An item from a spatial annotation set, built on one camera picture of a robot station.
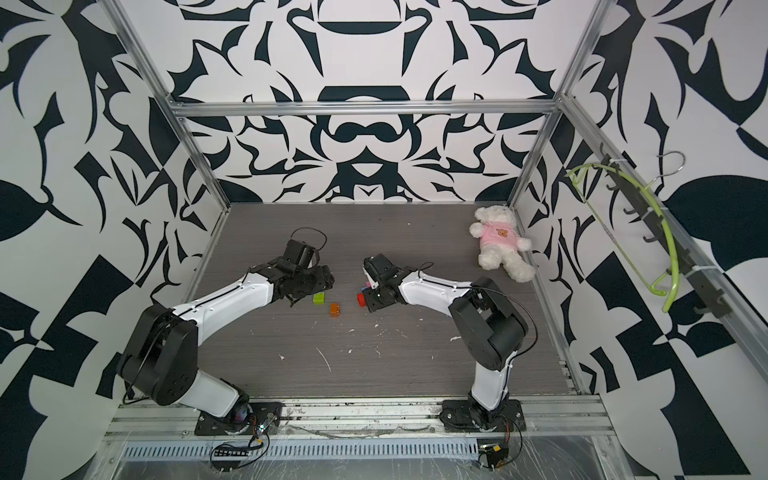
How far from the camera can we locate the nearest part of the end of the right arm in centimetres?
67

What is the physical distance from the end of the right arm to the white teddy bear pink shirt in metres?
0.34

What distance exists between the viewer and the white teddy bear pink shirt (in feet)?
3.09
